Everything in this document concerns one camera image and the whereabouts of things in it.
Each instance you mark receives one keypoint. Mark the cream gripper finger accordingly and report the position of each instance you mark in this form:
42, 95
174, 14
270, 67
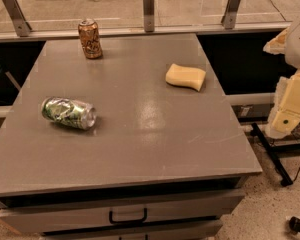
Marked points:
284, 117
277, 44

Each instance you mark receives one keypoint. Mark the crushed green soda can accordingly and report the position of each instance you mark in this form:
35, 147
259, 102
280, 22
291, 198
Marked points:
69, 112

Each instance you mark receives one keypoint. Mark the yellow sponge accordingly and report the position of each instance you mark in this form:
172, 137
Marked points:
185, 77

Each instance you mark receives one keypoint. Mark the upright orange soda can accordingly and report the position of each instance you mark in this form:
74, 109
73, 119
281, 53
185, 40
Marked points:
89, 37

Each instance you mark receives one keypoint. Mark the black floor stand leg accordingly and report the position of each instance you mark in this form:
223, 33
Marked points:
286, 180

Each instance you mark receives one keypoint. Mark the black plug on floor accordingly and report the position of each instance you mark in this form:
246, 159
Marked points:
294, 224

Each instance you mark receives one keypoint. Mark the grey upper drawer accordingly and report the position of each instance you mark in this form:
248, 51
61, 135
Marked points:
95, 214

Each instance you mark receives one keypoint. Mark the grey drawer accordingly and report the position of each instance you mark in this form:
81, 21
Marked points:
191, 230
95, 214

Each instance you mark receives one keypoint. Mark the grey lower drawer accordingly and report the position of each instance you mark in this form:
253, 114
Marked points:
191, 230

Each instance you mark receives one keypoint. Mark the right metal railing bracket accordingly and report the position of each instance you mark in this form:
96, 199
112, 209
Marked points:
229, 18

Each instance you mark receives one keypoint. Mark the metal railing bracket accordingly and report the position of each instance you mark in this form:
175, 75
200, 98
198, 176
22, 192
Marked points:
21, 26
229, 18
148, 15

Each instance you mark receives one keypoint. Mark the middle metal railing bracket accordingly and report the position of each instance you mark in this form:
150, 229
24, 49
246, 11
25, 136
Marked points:
148, 15

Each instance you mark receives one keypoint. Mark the black drawer handle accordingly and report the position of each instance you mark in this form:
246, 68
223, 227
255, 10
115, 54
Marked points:
130, 217

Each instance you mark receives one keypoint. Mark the left metal railing bracket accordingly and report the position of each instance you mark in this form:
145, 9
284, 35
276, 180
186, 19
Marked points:
21, 26

